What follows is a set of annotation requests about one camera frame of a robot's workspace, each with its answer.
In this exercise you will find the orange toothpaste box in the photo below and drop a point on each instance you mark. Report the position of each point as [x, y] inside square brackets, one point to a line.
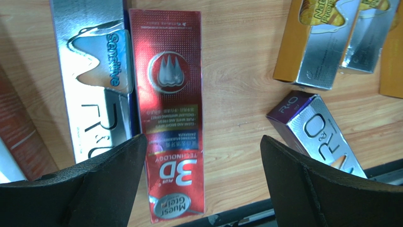
[391, 70]

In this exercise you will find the silver purple R&O toothpaste box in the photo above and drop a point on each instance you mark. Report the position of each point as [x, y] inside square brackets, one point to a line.
[304, 122]

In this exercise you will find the silver gold toothpaste box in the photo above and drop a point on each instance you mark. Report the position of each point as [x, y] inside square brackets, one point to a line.
[314, 40]
[371, 26]

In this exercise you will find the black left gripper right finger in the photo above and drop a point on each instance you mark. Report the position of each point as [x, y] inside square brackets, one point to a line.
[307, 193]

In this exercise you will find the silver blue Sensitive toothpaste box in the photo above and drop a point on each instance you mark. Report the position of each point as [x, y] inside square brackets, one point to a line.
[94, 49]

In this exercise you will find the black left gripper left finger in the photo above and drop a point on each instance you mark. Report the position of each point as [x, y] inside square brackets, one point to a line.
[98, 192]

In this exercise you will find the silver gold toothpaste box left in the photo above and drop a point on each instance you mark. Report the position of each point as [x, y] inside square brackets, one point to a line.
[314, 40]

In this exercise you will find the silver gold toothpaste box right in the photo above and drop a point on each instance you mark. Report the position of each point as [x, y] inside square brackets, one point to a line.
[371, 26]

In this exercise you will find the red 3D toothpaste box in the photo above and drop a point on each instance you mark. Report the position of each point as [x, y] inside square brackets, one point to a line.
[167, 51]

